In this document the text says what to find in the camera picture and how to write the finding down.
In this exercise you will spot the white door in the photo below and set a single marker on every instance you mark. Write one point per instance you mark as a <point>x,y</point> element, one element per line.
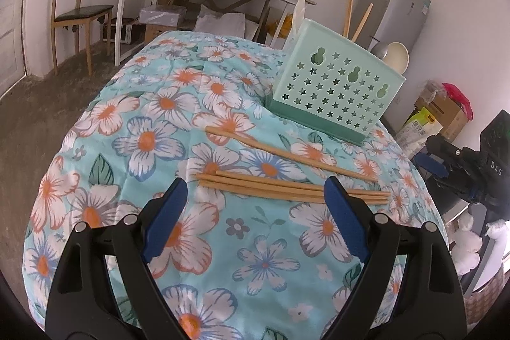
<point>12,29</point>

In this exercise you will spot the wooden chair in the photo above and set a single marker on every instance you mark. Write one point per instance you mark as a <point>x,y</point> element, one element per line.
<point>81,11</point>

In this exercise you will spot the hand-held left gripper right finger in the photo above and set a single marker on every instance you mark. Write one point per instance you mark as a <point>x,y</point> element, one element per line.
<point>344,216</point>

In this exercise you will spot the yellow plastic bag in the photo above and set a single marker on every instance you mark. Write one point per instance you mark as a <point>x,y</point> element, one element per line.
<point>281,27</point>

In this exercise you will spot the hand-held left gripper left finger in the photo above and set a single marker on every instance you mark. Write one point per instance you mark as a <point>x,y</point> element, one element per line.
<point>167,216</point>

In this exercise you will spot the white rice paddle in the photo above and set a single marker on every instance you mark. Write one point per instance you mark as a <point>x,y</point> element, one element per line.
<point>299,15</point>

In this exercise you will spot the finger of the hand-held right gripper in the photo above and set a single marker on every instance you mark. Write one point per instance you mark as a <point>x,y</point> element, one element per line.
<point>432,164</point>
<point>462,186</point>

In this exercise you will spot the small dark appliance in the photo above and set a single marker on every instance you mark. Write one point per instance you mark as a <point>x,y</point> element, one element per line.
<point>119,31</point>

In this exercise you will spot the clear plastic bin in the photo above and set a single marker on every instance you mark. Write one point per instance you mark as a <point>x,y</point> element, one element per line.
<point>162,15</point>

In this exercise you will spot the white plush toy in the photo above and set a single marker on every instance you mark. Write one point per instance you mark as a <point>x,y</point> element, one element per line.
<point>468,244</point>

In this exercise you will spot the white and yellow sack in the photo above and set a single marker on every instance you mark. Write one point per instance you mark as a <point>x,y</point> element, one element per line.
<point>416,131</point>

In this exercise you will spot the open cardboard box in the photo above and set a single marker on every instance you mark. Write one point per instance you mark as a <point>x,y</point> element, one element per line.
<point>442,113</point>

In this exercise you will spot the metal spoon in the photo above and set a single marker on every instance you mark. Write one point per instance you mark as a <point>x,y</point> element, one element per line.
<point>380,49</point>

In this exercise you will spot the brown woven basket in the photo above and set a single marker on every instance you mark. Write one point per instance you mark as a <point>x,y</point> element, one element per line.
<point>484,296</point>

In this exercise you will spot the silver refrigerator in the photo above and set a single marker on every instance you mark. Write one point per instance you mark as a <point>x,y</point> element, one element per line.
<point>398,5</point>

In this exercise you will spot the floral blanket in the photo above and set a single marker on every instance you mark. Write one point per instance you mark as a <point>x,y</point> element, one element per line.
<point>159,125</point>

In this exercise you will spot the green utensil basket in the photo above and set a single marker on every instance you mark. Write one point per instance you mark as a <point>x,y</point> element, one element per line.
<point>338,93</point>

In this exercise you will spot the red plastic bag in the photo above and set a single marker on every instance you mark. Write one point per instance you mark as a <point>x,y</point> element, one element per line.
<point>458,99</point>

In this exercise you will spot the white ceramic spoon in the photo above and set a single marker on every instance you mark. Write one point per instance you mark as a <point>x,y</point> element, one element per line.
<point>398,55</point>

